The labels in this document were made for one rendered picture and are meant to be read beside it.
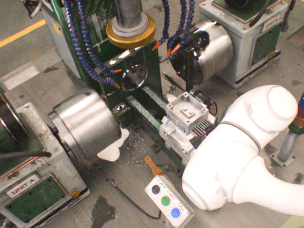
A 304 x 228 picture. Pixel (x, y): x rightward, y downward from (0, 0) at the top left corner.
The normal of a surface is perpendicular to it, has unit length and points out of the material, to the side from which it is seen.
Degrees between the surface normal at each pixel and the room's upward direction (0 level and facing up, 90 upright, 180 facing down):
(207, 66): 73
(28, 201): 90
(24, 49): 0
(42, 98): 0
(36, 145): 0
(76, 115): 17
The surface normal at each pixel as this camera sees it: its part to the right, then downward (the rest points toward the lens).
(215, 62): 0.57, 0.45
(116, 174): -0.10, -0.60
